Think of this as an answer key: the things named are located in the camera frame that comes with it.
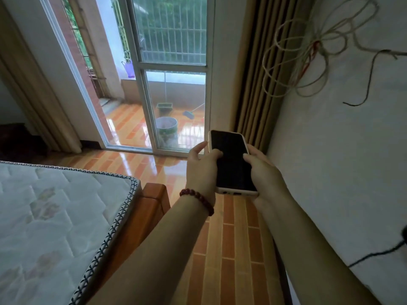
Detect person's left forearm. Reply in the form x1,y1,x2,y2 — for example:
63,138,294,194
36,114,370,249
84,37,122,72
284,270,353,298
83,190,215,305

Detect white quilted mattress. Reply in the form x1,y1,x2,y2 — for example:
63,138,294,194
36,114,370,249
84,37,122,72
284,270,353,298
0,161,141,305

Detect black smartphone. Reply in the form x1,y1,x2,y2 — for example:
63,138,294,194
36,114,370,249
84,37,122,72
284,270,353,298
208,130,259,197

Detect person's right forearm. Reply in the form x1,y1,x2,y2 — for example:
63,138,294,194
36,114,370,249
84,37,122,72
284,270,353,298
257,190,382,305

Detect purple watering can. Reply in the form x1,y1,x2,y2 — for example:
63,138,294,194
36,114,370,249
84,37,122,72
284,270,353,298
121,60,135,79

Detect beige wooden door frame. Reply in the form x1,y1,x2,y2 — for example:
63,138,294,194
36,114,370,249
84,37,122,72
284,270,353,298
0,0,82,154

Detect black cable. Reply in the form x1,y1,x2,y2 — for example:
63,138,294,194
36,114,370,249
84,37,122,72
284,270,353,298
343,49,407,107

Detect white window security grille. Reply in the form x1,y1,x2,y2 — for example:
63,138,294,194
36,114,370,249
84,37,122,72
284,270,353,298
132,0,208,65

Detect dark wooden cabinet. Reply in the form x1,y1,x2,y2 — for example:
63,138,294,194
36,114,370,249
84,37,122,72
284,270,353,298
0,123,51,163

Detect orange wooden bed frame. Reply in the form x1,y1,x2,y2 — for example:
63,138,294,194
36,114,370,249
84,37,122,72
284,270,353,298
95,183,171,293

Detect beige pleated curtain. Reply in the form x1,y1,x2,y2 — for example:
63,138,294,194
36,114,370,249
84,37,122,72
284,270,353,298
233,0,318,153

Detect dark red bead bracelet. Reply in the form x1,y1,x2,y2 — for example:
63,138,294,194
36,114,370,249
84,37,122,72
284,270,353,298
180,188,215,217

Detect coiled white cable bundle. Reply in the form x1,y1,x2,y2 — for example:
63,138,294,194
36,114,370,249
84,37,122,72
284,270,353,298
262,0,379,98

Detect person's right hand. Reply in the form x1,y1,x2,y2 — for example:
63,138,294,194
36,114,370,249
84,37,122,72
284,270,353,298
243,144,288,211

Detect white sliding glass door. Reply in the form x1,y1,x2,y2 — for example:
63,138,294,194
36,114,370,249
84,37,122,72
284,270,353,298
39,0,216,159

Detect person's left hand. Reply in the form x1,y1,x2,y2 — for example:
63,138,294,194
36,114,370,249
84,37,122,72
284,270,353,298
185,141,224,206

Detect white plastic bucket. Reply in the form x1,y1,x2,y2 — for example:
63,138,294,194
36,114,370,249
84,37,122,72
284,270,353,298
155,116,178,140

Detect black power cord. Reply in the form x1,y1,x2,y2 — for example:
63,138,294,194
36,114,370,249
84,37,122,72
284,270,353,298
347,225,407,268

